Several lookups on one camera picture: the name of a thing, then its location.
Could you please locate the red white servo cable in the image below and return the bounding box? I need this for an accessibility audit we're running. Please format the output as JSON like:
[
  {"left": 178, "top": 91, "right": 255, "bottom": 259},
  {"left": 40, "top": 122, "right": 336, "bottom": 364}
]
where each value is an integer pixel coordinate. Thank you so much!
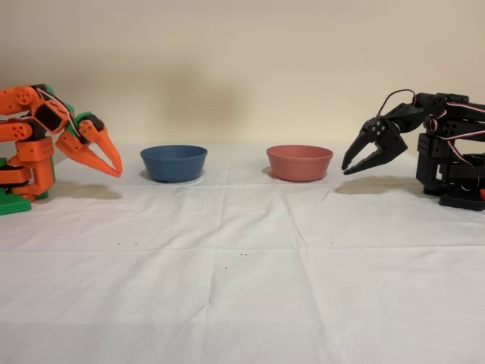
[{"left": 424, "top": 96, "right": 485, "bottom": 153}]

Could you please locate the pink bowl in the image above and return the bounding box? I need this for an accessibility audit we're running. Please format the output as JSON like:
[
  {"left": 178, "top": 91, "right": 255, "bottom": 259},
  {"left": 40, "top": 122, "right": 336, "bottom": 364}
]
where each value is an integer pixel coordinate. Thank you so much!
[{"left": 265, "top": 145, "right": 334, "bottom": 182}]

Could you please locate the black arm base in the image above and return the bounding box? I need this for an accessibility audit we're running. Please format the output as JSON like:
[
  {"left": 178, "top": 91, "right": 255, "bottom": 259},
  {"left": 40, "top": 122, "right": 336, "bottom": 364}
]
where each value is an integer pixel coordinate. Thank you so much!
[{"left": 439, "top": 192, "right": 485, "bottom": 212}]

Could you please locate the green arm base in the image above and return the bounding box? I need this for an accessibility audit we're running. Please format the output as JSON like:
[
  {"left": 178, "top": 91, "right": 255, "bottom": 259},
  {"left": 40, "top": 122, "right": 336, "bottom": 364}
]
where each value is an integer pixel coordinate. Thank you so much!
[{"left": 0, "top": 157, "right": 32, "bottom": 216}]

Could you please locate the blue bowl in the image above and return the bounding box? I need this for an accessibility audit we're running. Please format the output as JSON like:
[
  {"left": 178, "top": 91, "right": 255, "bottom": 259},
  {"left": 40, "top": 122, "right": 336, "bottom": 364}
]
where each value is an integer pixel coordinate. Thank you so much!
[{"left": 139, "top": 145, "right": 208, "bottom": 184}]

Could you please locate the orange arm gripper cable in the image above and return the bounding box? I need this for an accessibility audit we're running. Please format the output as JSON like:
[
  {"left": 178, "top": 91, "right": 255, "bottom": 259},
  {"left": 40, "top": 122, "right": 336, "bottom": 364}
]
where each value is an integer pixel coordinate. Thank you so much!
[{"left": 37, "top": 88, "right": 87, "bottom": 144}]

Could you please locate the white tablecloth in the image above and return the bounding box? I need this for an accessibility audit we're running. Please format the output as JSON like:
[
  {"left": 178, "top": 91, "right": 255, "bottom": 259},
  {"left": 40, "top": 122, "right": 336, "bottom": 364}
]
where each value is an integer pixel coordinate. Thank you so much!
[{"left": 0, "top": 143, "right": 485, "bottom": 364}]

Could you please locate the black arm gripper cable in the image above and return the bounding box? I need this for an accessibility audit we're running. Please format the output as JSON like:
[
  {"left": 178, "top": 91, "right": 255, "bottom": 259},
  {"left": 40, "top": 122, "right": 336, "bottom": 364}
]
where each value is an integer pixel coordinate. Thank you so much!
[{"left": 378, "top": 89, "right": 417, "bottom": 115}]

